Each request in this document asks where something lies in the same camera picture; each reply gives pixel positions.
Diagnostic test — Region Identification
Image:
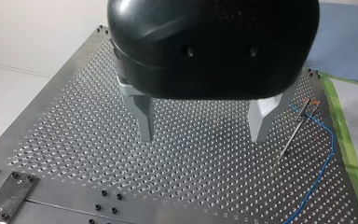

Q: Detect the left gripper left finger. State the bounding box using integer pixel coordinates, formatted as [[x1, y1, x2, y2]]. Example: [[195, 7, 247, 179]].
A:
[[117, 77, 154, 143]]

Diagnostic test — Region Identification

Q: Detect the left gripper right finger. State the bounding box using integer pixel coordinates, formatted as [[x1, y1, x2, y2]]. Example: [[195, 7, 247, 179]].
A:
[[247, 92, 283, 144]]

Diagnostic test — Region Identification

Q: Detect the grey board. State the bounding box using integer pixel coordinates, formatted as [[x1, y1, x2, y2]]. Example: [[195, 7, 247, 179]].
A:
[[303, 2, 358, 84]]

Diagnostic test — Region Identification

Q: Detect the metal post with orange clip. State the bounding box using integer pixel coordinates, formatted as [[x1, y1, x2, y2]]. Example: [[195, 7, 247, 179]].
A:
[[277, 98, 322, 162], [295, 96, 311, 122]]

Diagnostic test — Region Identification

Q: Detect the blue cable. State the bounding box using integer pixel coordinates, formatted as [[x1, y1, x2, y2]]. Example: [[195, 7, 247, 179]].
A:
[[282, 103, 337, 224]]

